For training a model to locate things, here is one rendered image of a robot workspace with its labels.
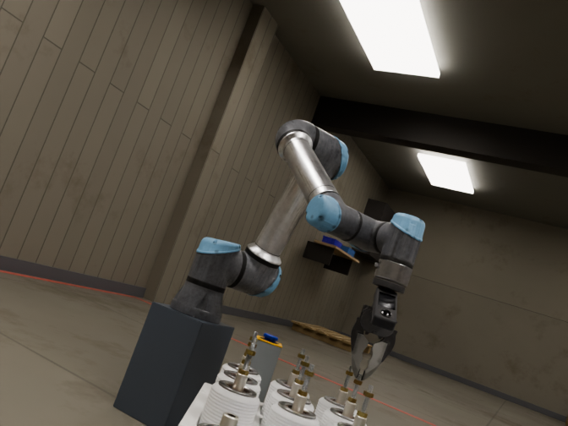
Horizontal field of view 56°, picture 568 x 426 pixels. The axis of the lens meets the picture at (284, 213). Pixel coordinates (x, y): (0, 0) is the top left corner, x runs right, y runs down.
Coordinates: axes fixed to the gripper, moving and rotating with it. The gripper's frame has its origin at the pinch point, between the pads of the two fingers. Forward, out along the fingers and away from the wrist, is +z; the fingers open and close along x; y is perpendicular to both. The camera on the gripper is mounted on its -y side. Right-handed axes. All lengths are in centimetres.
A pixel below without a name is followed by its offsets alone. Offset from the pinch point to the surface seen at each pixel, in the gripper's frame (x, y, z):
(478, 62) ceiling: -41, 305, -234
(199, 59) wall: 170, 277, -158
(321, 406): 5.1, 9.3, 10.9
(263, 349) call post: 23.1, 23.4, 5.3
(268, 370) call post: 20.1, 23.8, 9.9
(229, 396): 22.4, -18.7, 10.0
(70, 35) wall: 208, 171, -110
